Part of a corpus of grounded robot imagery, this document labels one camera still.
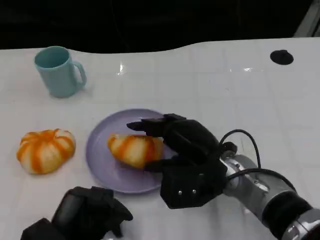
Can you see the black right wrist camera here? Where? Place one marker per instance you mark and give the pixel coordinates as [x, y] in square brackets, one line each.
[190, 187]

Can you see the pale green mug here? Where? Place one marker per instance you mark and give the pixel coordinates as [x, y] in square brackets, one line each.
[57, 77]

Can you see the black round table grommet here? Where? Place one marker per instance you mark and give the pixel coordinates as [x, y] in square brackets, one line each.
[281, 58]

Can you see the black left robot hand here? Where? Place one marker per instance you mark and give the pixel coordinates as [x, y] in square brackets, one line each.
[85, 212]

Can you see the lilac plate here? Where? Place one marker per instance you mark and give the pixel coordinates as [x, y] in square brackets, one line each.
[105, 160]

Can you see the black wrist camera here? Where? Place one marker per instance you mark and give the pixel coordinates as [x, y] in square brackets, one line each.
[190, 187]
[40, 230]

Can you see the orange and white bread roll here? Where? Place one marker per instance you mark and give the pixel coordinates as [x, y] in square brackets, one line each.
[45, 152]
[132, 150]

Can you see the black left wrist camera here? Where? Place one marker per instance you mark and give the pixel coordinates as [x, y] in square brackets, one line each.
[40, 230]

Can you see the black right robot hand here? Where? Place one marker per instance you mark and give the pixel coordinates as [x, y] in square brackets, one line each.
[190, 142]

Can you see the grey metal frame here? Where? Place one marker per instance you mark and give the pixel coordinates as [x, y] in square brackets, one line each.
[308, 20]

